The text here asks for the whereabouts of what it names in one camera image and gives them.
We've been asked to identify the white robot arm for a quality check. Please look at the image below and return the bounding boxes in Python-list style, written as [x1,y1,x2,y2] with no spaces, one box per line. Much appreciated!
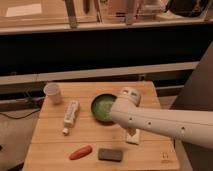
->
[109,87,213,149]

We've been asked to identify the dark robot base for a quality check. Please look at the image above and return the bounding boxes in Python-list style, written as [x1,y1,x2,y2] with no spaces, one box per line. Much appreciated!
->
[171,41,213,171]

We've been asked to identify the white sponge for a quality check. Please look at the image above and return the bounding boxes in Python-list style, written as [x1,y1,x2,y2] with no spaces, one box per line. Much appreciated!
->
[126,129,140,145]

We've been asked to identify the grey eraser block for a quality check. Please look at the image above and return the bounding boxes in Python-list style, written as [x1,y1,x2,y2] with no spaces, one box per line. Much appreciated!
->
[98,148,123,162]

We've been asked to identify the green round bowl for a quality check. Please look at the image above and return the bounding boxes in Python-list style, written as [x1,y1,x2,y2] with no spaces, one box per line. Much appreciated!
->
[91,94,116,123]

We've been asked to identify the white squeeze tube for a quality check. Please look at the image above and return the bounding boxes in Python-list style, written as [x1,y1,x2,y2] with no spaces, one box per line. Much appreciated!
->
[62,100,80,136]

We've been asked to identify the orange toy carrot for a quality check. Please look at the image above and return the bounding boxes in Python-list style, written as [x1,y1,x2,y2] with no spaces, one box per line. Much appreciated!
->
[69,145,92,160]

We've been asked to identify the black cable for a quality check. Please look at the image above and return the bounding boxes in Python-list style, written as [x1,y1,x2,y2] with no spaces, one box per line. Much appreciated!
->
[0,108,41,121]

